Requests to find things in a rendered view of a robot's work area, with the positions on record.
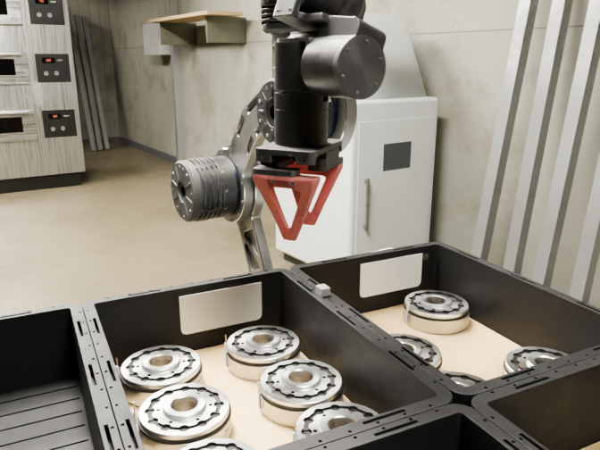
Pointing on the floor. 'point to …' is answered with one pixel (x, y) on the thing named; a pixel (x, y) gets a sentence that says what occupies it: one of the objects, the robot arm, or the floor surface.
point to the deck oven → (37, 98)
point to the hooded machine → (377, 167)
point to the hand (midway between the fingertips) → (300, 225)
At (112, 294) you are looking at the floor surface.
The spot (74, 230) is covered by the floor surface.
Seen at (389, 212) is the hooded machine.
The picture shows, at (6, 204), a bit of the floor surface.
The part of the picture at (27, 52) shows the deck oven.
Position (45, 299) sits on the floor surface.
